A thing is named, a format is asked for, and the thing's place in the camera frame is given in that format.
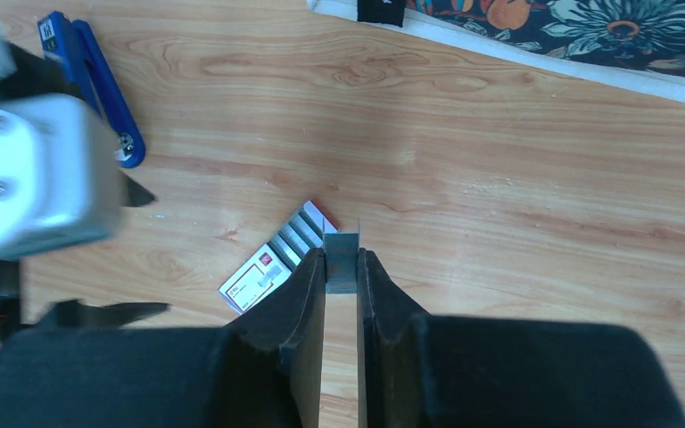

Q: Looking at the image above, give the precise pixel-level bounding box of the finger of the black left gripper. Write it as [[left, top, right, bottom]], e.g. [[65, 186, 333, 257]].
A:
[[120, 174, 158, 208], [35, 300, 169, 330]]

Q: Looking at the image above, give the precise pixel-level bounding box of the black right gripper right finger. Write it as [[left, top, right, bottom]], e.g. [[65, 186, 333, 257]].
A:
[[356, 249, 432, 427]]

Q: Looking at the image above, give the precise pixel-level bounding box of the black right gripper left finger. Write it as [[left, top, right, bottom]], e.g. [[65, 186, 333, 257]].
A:
[[224, 249, 326, 427]]

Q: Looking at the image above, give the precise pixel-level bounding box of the grey staple strip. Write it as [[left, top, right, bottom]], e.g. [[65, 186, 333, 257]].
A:
[[323, 225, 360, 294]]

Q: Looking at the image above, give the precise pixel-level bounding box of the red white staple box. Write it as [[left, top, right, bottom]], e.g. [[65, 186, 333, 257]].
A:
[[218, 200, 338, 314]]

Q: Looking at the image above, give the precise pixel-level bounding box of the blue stapler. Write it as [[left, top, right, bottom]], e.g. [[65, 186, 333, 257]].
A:
[[37, 11, 146, 169]]

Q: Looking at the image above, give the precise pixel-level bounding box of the beige floral tote bag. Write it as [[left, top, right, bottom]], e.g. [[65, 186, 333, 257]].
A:
[[308, 0, 685, 103]]

